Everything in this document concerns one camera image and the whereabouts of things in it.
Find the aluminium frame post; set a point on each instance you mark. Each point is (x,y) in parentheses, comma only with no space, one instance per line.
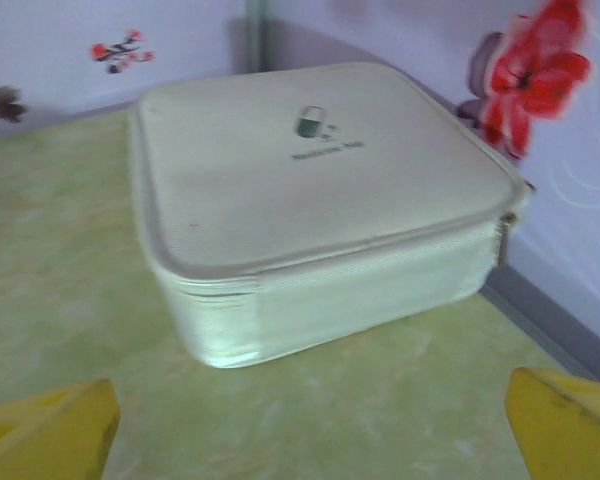
(256,35)

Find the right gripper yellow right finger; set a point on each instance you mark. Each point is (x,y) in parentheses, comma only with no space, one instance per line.
(570,430)

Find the white zipped medicine bag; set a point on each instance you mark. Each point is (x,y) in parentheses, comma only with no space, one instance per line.
(305,200)

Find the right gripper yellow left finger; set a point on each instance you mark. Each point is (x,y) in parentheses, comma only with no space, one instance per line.
(45,435)

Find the aluminium frame side rail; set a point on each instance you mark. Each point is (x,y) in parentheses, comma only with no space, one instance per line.
(555,340)

